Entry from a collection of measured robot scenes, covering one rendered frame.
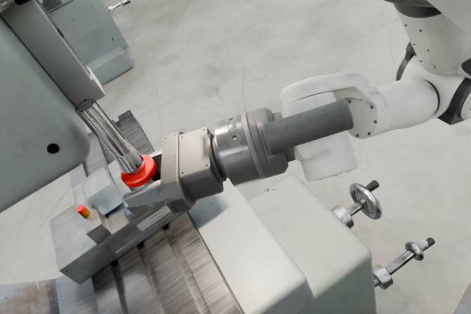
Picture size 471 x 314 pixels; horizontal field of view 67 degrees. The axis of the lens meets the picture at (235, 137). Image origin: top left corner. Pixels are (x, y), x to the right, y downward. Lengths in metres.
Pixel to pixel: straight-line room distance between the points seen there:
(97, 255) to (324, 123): 0.56
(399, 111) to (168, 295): 0.50
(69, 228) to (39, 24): 0.50
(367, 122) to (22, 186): 0.42
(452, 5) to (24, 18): 0.39
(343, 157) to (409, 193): 1.48
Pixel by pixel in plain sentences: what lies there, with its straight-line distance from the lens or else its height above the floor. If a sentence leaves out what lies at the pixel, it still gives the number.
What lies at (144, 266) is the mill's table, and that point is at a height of 0.96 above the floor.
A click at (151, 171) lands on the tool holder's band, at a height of 1.26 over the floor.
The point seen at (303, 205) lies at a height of 0.77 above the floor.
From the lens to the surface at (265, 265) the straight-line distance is 0.77.
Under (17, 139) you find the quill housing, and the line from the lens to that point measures 0.42.
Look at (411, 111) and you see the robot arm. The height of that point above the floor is 1.19.
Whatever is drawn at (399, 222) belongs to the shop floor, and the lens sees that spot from 1.81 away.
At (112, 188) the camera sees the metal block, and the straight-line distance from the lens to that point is 0.75.
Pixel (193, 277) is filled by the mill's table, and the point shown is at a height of 0.96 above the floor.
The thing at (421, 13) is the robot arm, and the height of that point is 1.32.
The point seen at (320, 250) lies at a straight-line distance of 0.90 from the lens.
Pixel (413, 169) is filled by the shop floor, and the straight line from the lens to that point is 1.98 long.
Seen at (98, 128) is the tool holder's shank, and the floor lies 1.35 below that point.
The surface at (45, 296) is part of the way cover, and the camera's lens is 0.95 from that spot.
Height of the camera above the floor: 1.57
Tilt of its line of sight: 42 degrees down
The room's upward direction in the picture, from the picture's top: 24 degrees counter-clockwise
